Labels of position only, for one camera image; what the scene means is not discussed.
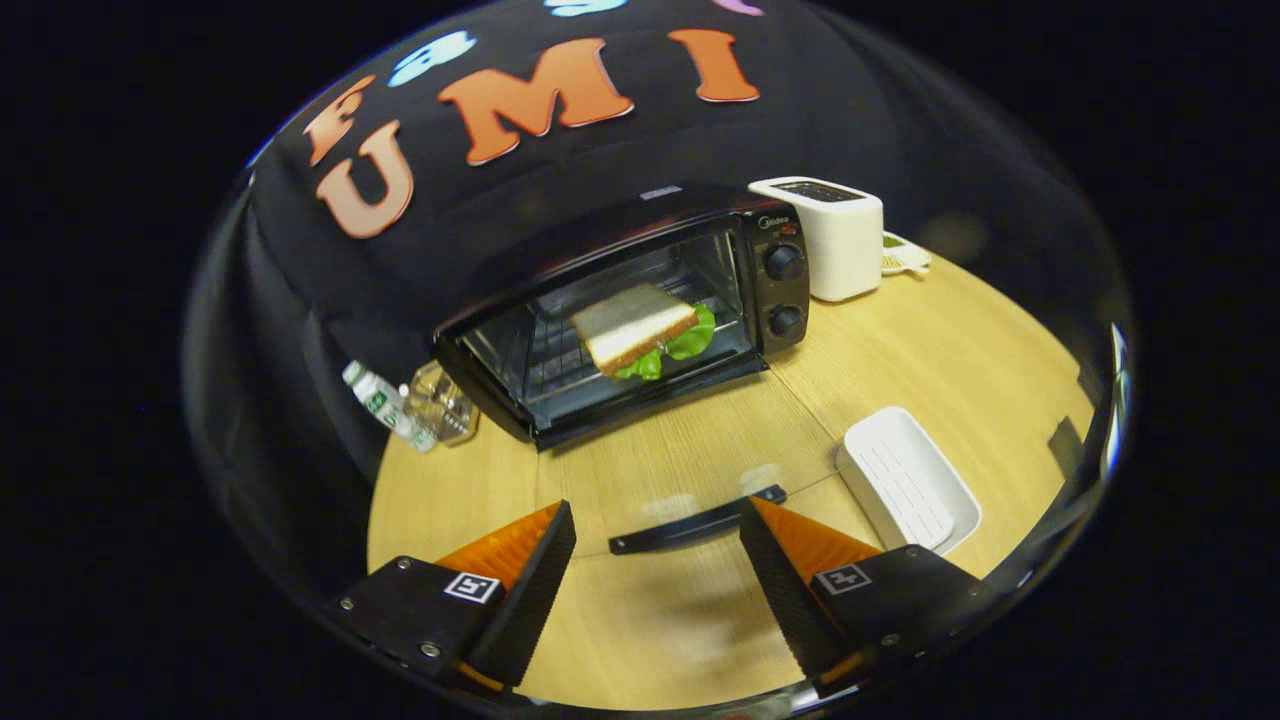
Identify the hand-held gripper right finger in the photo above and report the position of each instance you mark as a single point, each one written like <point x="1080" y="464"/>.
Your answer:
<point x="780" y="590"/>

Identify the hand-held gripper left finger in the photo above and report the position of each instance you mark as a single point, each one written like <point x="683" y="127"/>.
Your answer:
<point x="535" y="590"/>

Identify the toast sandwich with lettuce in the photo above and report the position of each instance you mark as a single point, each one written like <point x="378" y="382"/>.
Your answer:
<point x="630" y="322"/>

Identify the black toaster oven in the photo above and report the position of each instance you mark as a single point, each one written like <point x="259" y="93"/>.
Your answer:
<point x="785" y="290"/>

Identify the white pop-up toaster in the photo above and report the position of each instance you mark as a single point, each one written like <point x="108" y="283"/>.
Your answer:
<point x="845" y="250"/>

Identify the white rectangular tray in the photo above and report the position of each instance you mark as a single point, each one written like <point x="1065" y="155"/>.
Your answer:
<point x="910" y="485"/>

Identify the clear glass jar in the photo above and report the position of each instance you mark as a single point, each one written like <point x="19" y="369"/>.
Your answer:
<point x="445" y="405"/>

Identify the plastic bottle with green label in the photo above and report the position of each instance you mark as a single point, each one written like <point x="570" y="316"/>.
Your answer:
<point x="385" y="405"/>

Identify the white divided bean dish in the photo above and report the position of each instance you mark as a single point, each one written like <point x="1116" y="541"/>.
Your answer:
<point x="905" y="258"/>

